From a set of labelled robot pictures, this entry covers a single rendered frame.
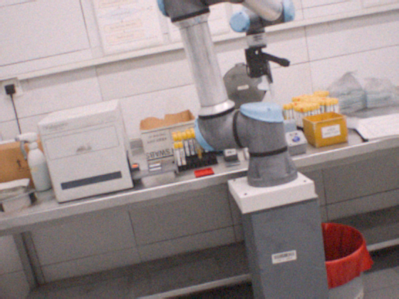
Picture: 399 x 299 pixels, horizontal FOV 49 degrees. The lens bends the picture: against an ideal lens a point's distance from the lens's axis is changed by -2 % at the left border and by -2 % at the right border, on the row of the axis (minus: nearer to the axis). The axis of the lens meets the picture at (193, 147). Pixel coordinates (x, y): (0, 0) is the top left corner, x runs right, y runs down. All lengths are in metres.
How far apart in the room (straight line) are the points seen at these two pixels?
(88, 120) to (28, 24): 0.80
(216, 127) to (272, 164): 0.19
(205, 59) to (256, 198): 0.41
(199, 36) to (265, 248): 0.63
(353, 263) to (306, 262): 0.54
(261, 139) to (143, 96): 1.04
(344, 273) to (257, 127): 0.83
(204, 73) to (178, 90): 0.92
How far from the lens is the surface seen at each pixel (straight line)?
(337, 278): 1.89
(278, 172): 1.28
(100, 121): 1.59
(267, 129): 1.27
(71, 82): 2.23
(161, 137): 1.89
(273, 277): 1.37
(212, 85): 1.30
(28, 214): 1.68
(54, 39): 2.24
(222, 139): 1.32
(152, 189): 1.60
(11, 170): 2.05
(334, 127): 1.75
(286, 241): 1.33
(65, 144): 1.62
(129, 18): 2.19
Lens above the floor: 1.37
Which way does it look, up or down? 14 degrees down
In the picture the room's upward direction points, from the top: 11 degrees counter-clockwise
